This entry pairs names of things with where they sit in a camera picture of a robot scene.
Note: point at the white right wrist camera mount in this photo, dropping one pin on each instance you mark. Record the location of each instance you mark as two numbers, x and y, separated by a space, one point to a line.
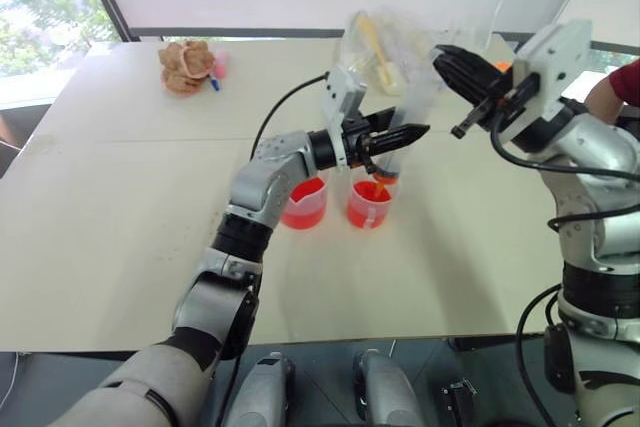
555 62

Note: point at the small pink bottle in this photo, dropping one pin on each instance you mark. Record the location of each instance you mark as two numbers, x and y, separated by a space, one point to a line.
220 63

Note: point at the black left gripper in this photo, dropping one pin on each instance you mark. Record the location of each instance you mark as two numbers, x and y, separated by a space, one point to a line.
356 139

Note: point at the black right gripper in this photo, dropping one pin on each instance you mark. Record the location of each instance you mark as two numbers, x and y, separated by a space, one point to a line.
517 92

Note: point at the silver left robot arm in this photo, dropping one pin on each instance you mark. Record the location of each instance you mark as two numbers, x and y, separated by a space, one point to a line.
260 182

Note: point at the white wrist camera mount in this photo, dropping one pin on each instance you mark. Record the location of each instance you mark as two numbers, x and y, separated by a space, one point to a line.
340 97
555 62

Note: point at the small orange object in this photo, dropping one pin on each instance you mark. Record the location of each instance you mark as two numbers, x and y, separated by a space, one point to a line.
501 67

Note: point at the clear graduated cylinder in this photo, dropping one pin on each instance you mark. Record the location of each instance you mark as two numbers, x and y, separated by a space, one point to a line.
414 107

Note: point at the grey robot leg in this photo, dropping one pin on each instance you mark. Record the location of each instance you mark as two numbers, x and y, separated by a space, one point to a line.
265 389
385 389

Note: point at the clear cup with red liquid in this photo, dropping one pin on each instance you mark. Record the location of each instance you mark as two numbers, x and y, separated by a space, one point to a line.
305 204
369 207

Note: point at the clear plastic bag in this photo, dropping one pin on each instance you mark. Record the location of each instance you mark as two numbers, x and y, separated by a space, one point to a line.
400 52

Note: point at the clear plastic beaker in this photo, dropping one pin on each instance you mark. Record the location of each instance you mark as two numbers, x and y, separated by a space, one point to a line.
477 22

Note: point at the brown plush toy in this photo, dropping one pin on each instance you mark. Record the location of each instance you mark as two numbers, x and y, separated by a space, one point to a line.
184 67

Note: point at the person arm with red sleeve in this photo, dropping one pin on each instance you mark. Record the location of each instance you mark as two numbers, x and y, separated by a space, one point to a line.
617 87

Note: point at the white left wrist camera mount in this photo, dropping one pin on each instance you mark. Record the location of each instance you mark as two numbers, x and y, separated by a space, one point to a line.
340 97

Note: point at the dark window frame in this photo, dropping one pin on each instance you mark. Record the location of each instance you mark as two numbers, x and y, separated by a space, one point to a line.
107 2

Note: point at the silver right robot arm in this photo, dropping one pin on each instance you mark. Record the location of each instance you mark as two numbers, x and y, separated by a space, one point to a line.
600 147

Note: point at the blue pen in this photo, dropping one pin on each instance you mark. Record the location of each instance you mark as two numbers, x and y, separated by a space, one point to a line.
214 82

